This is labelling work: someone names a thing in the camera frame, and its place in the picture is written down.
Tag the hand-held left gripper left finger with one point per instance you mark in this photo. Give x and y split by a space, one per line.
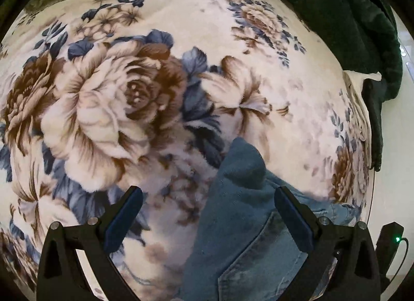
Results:
121 220

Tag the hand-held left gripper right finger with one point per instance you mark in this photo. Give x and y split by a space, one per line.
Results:
296 223

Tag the dark green fleece blanket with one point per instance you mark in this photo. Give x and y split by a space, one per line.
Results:
339 13

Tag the floral blanket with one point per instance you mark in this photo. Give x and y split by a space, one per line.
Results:
97 110

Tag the blue denim pants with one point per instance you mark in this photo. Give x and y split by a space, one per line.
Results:
239 223

